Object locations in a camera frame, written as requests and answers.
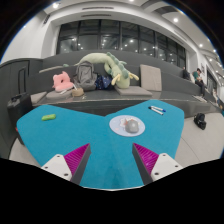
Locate small beige round pouch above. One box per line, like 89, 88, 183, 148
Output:
71, 87, 85, 98

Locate white marker with black cap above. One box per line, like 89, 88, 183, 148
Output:
148, 106, 165, 116

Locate black suitcase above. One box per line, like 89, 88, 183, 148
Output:
7, 65, 34, 146

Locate navy star-print bag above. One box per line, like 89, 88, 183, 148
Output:
94, 74, 114, 91

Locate grey backpack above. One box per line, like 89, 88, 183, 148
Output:
73, 60, 98, 92

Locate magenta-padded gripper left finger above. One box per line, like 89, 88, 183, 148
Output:
40, 143, 92, 185

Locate grey white orange computer mouse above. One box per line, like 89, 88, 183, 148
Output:
124, 119, 140, 134

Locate green rectangular eraser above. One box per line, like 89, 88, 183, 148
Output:
41, 113, 57, 122

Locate upright grey seat cushion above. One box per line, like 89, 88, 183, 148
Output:
139, 64, 163, 92

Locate person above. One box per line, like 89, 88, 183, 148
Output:
182, 66, 191, 80
192, 68, 207, 98

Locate dark glass window wall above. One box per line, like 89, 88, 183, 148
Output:
55, 19, 187, 69

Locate black bag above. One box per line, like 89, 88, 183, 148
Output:
193, 112, 208, 131

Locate flat grey seat cushion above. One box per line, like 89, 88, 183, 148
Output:
45, 89, 74, 101
114, 85, 153, 98
30, 91, 48, 105

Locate round light blue mouse pad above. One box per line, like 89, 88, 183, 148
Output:
108, 114, 146, 138

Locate recessed ceiling lights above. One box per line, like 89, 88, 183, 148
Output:
51, 0, 222, 68

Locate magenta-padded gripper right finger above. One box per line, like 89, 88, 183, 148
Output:
132, 142, 184, 185

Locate grey stepped seating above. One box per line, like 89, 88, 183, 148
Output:
26, 49, 218, 118

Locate green dragon plush toy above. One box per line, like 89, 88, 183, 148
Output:
74, 51, 140, 90

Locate pink plush cushion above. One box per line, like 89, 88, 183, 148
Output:
51, 70, 76, 93

